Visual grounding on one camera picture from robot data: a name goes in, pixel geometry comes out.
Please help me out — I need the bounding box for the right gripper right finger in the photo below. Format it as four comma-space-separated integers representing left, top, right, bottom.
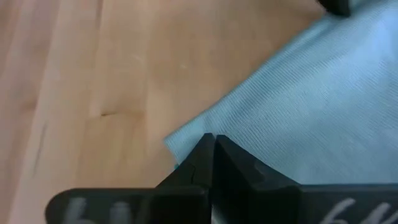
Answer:
213, 134, 302, 224

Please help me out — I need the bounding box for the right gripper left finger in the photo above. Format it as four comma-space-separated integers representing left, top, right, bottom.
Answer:
156, 133, 216, 224

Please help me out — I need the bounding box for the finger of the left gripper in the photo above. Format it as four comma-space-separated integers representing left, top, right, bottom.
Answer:
317, 0, 352, 17

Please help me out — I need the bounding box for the light blue microfiber towel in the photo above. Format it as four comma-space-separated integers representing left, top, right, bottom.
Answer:
164, 0, 398, 187

